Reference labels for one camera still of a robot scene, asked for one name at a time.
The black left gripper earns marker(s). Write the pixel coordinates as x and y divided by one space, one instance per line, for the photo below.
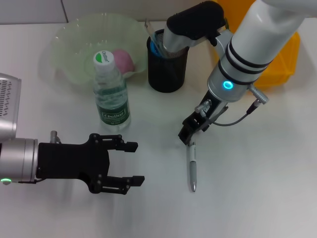
71 161

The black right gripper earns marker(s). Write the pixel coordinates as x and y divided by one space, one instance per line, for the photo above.
210 111

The white grey pen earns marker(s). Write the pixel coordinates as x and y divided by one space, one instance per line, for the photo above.
192 171

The clear plastic water bottle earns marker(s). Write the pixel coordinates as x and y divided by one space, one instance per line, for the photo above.
112 109

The blue scissors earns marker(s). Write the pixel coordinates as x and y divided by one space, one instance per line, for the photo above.
155 49

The clear plastic ruler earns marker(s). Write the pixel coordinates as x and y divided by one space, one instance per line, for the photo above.
149 26

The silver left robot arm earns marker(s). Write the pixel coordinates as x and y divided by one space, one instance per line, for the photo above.
22 160

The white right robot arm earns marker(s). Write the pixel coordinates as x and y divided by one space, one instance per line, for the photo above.
260 37

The black mesh pen holder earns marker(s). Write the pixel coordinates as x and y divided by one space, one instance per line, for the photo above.
166 77

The pink peach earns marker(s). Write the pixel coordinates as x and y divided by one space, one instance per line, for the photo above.
125 63

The green translucent fruit plate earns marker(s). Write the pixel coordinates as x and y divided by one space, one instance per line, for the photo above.
74 37

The yellow plastic bin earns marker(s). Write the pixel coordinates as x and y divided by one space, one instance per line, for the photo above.
280 69

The white partition panel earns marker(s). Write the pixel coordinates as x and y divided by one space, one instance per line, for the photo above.
99 10

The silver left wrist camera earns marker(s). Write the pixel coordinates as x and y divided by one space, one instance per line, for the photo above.
10 106

